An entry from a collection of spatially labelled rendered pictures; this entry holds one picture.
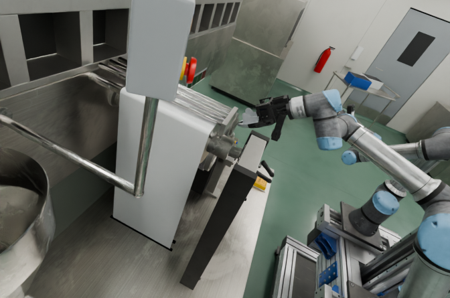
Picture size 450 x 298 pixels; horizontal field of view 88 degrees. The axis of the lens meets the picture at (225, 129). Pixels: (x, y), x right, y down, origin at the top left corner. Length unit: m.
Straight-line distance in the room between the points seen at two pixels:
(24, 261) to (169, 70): 0.20
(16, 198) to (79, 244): 0.60
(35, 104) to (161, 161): 0.29
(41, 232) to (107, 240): 0.68
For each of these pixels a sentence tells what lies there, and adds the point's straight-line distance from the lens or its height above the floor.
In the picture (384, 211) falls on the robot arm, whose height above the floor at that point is 1.01.
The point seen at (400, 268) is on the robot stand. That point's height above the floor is 0.95.
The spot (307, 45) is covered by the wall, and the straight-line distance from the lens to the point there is 5.34.
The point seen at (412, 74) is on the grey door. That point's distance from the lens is 5.76.
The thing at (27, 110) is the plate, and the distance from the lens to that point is 0.60.
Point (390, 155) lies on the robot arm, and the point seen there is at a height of 1.42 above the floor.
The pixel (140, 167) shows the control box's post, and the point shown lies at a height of 1.48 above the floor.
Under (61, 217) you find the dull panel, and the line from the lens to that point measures 0.92.
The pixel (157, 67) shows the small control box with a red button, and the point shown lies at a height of 1.65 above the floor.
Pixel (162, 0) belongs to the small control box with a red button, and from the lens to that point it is 0.22.
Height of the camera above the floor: 1.74
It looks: 34 degrees down
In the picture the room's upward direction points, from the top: 21 degrees clockwise
